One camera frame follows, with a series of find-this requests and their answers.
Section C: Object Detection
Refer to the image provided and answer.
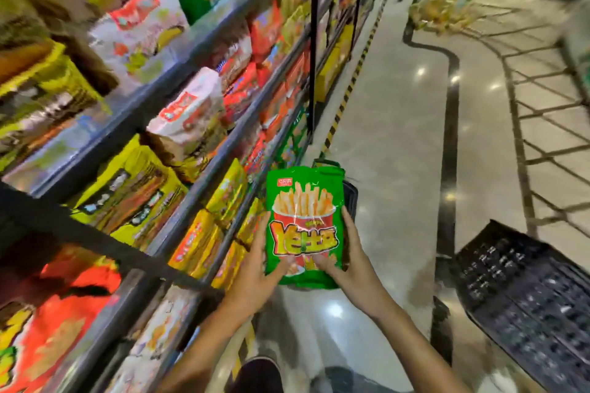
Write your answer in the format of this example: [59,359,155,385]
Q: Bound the black metal shelf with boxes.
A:
[0,0,398,393]

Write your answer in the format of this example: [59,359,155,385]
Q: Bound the person's left hand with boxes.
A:
[226,236,296,320]

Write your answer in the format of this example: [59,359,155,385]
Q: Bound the green fries snack bag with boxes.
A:
[265,165,347,290]

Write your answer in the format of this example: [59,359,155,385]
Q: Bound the person's right hand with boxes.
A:
[313,208,398,320]

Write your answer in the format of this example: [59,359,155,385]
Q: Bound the black shopping basket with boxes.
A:
[452,219,590,393]

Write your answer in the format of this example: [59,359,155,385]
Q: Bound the person's right forearm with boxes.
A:
[369,300,471,393]

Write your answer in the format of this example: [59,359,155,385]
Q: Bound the person's left forearm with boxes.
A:
[157,300,269,393]

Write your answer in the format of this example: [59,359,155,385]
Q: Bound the noodle packets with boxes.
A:
[0,0,107,173]
[212,0,310,177]

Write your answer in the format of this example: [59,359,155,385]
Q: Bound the row of orange chip bags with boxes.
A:
[0,259,121,393]

